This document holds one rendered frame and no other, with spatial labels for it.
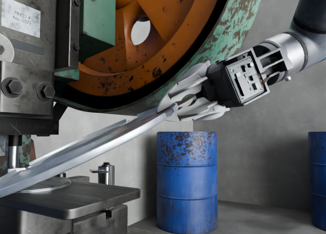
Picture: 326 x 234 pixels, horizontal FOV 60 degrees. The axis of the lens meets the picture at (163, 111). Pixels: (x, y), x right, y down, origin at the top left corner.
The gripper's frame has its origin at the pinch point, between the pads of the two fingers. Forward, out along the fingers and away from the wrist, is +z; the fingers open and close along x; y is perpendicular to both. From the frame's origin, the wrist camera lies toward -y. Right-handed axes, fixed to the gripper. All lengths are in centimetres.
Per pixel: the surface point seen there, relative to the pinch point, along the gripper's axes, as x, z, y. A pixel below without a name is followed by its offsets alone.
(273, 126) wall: 93, -209, -230
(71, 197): 4.9, 16.7, 0.9
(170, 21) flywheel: -18.9, -23.6, -29.3
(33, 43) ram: -20.0, 12.0, -15.7
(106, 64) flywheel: -17, -7, -48
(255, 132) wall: 94, -194, -247
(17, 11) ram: -25.4, 12.2, -13.6
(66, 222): 10.1, 19.3, -8.5
